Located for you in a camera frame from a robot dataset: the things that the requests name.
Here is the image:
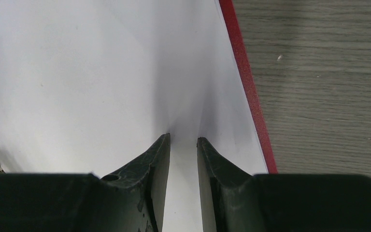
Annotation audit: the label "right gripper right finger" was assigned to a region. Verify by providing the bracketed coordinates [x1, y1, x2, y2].
[197, 137, 371, 232]

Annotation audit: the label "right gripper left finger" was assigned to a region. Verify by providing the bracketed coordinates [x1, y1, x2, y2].
[0, 133, 171, 232]

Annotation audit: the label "red plastic folder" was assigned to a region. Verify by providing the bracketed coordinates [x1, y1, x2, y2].
[0, 0, 278, 175]

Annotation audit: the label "white paper sheets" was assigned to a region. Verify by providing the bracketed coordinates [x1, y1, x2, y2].
[0, 0, 269, 232]

